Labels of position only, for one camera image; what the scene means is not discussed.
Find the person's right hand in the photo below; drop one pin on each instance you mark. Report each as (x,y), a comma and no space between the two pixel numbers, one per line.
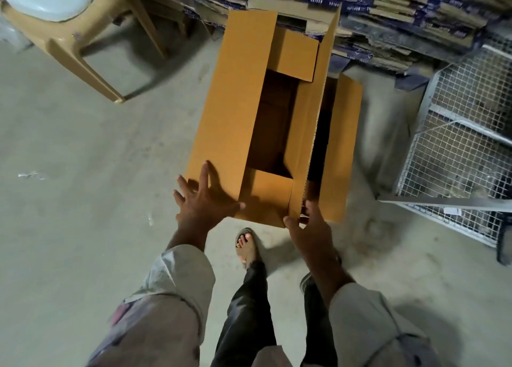
(313,239)

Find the person's right forearm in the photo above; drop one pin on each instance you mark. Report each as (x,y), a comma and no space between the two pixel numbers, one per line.
(329,276)

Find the person's left hand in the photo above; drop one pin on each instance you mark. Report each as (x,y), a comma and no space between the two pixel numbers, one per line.
(204,211)

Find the beige plastic chair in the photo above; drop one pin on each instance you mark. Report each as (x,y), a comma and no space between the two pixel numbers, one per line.
(72,39)

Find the person's dark trousers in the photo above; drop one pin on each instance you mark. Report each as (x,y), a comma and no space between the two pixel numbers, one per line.
(248,323)

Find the person's left forearm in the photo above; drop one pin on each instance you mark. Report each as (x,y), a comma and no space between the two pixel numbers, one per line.
(188,239)

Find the person's dark shoe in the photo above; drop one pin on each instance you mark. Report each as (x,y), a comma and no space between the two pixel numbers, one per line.
(306,281)

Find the person's light grey shirt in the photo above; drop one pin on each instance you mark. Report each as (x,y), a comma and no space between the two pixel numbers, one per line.
(176,299)

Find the person's left foot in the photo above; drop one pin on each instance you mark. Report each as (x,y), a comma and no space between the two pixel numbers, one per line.
(246,249)

